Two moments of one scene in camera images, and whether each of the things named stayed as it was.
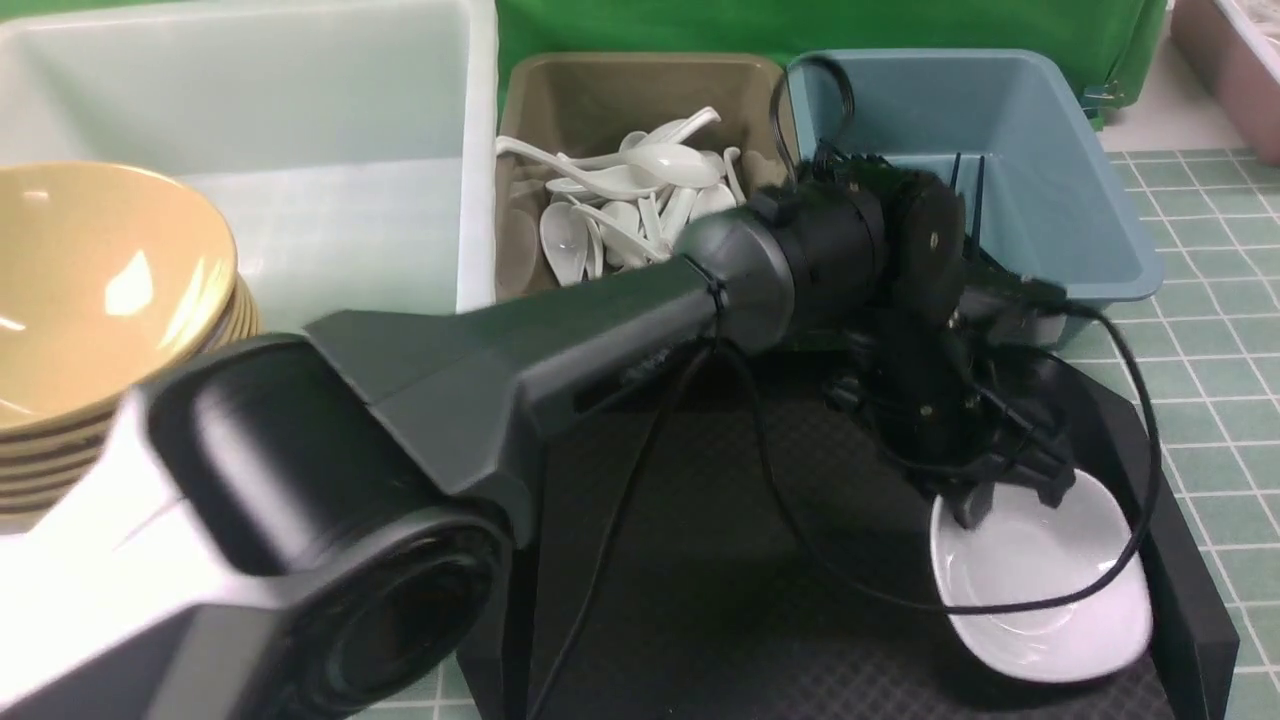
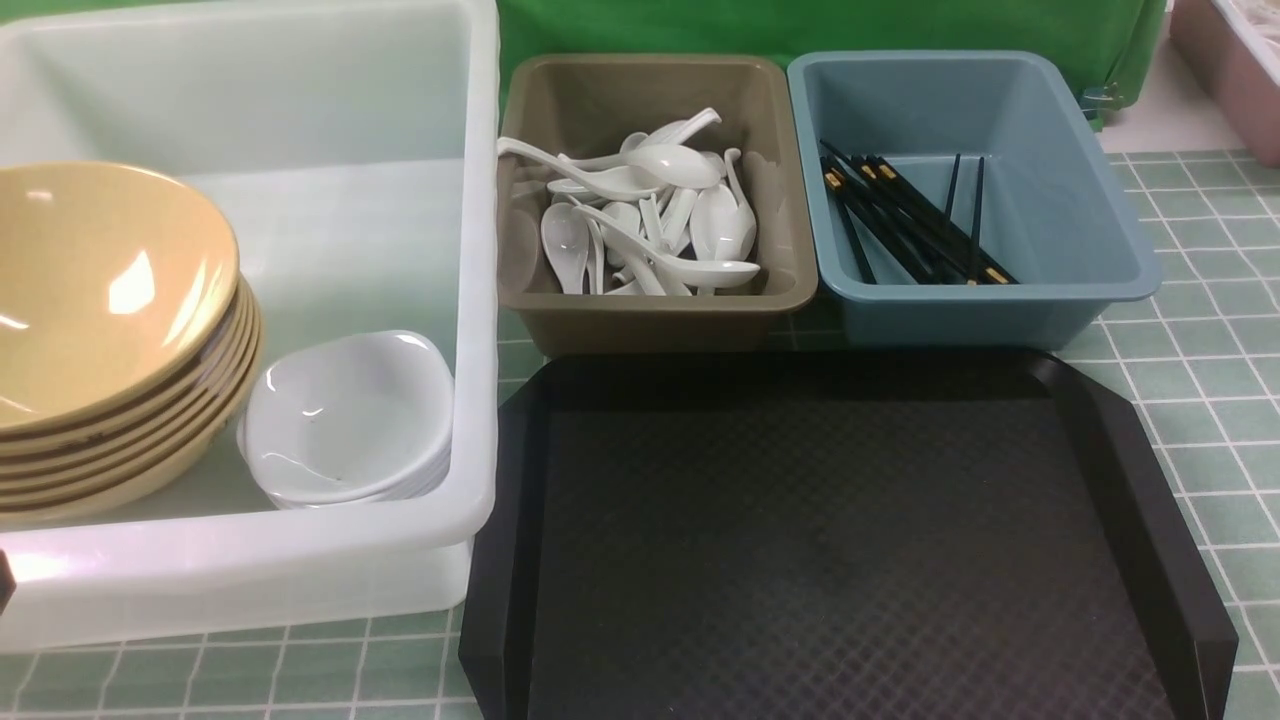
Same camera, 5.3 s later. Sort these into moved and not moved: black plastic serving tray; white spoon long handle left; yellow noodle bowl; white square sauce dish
Moved: white square sauce dish
Not moved: yellow noodle bowl; black plastic serving tray; white spoon long handle left
